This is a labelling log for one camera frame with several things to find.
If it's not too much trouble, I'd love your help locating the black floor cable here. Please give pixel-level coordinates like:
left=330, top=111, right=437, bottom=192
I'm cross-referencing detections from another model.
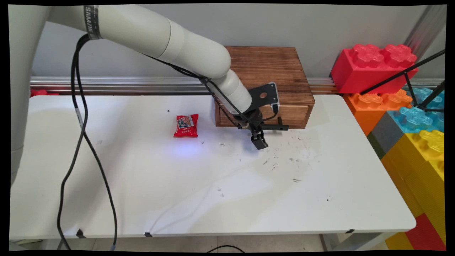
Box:
left=206, top=245, right=246, bottom=253

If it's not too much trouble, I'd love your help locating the slanted aluminium post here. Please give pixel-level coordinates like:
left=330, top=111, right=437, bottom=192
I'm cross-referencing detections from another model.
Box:
left=403, top=5, right=447, bottom=62

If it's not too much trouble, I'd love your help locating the flat red toy brick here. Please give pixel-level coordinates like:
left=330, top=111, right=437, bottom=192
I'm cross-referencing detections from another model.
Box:
left=403, top=213, right=446, bottom=251

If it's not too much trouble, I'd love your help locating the black hanging cable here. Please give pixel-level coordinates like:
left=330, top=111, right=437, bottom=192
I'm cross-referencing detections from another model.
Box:
left=56, top=34, right=90, bottom=250

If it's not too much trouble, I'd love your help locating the large red toy brick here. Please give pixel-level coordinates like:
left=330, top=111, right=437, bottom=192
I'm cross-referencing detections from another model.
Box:
left=330, top=44, right=419, bottom=95

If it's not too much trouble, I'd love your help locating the large light blue toy brick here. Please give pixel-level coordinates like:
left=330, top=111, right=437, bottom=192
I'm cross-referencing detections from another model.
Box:
left=386, top=106, right=445, bottom=134
left=408, top=87, right=445, bottom=107

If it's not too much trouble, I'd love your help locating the grey metal table leg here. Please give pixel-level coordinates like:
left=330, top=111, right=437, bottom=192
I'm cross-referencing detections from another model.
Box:
left=318, top=233, right=392, bottom=252

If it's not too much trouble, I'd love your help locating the large orange toy brick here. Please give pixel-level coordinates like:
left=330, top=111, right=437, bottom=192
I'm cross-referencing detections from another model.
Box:
left=343, top=89, right=413, bottom=137

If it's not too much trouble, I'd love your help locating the black cable with grey end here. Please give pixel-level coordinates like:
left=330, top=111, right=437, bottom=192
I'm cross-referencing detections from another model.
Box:
left=71, top=34, right=119, bottom=251

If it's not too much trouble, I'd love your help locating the dark wooden drawer cabinet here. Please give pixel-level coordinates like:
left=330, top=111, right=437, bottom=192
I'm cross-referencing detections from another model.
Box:
left=215, top=46, right=316, bottom=129

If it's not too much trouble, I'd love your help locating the black tripod stand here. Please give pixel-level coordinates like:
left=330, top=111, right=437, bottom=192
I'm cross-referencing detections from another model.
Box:
left=359, top=49, right=446, bottom=114

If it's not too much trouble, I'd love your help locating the large yellow toy brick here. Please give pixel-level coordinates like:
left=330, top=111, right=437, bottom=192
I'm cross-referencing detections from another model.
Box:
left=380, top=129, right=446, bottom=246

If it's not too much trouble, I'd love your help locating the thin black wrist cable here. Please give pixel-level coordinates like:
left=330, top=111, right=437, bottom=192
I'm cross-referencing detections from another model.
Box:
left=145, top=53, right=282, bottom=131

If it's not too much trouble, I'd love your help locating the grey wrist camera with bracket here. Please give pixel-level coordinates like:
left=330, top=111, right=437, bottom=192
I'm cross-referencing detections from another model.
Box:
left=248, top=82, right=281, bottom=113

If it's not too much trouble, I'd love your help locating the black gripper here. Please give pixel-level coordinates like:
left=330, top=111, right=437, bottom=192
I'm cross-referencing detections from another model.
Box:
left=235, top=108, right=269, bottom=150

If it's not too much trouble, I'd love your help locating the small yellow toy brick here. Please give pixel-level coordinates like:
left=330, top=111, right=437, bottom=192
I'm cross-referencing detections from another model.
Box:
left=384, top=232, right=413, bottom=251

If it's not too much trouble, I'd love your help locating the horizontal aluminium rail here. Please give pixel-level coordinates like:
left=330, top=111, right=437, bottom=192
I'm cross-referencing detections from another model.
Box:
left=30, top=75, right=445, bottom=95

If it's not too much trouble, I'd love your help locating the red snack packet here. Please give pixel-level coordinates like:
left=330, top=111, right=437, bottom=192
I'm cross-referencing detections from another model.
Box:
left=173, top=114, right=199, bottom=138

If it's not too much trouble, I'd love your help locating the grey velcro strap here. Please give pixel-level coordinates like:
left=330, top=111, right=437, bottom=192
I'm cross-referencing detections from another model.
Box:
left=83, top=5, right=104, bottom=41

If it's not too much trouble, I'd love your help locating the small red object behind table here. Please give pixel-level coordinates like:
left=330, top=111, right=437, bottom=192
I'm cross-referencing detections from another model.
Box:
left=30, top=89, right=60, bottom=97

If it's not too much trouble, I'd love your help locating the large grey toy brick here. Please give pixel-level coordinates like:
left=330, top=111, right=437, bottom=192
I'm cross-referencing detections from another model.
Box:
left=366, top=112, right=405, bottom=160

